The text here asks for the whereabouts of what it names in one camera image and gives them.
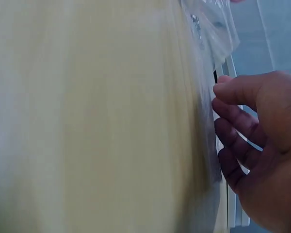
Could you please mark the small black strip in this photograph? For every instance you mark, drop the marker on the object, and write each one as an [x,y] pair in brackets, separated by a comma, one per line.
[215,77]

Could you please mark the clear plastic bag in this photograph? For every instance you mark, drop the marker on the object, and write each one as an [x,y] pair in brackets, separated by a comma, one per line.
[215,31]

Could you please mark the person's right hand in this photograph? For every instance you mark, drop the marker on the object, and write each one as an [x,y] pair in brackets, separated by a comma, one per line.
[276,126]

